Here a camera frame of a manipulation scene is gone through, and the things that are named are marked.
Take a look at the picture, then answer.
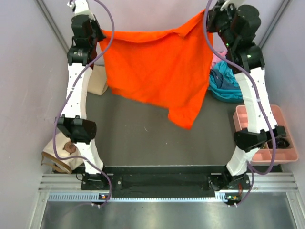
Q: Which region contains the grey slotted cable duct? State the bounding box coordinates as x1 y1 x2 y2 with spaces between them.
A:
48 192 240 203

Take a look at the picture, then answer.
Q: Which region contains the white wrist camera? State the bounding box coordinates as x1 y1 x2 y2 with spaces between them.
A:
67 0 93 19
220 0 244 11

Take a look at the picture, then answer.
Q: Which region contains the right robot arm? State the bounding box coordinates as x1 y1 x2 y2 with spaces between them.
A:
203 0 285 191

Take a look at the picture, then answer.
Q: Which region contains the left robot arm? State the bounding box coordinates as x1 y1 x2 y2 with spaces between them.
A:
57 14 109 190

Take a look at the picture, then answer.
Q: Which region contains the aluminium frame rail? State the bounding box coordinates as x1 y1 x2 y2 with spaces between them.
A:
39 172 298 192

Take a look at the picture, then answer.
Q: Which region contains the turquoise t shirt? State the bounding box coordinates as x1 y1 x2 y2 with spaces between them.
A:
208 61 243 97

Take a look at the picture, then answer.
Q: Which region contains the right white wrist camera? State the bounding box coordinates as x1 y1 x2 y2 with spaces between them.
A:
220 0 244 11

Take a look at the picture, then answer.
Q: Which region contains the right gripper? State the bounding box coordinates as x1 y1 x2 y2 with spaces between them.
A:
203 0 237 50

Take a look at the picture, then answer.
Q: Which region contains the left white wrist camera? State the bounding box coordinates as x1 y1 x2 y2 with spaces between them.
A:
67 0 93 19

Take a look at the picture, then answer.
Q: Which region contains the folded beige t shirt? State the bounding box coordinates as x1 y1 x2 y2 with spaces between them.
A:
87 65 108 95

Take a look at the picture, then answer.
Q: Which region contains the pink divided tray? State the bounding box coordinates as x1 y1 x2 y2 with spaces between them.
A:
233 104 299 166

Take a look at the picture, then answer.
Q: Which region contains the orange t shirt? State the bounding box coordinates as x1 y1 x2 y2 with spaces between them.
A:
100 12 213 129

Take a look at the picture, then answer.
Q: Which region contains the dark hair tie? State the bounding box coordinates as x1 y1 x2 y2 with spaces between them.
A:
276 137 291 148

